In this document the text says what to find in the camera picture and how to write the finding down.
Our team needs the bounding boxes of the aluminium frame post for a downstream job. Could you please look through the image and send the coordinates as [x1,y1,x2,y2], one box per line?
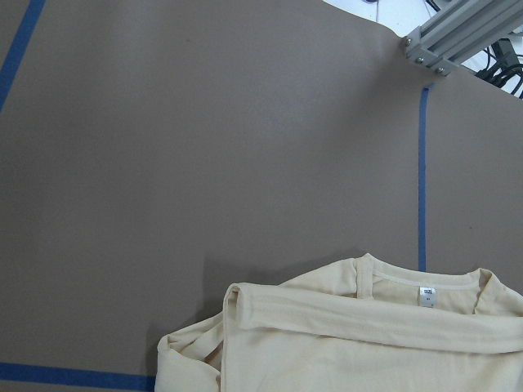
[405,0,522,76]

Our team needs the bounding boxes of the cream yellow graphic shirt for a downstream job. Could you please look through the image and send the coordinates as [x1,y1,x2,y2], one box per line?
[154,255,522,391]

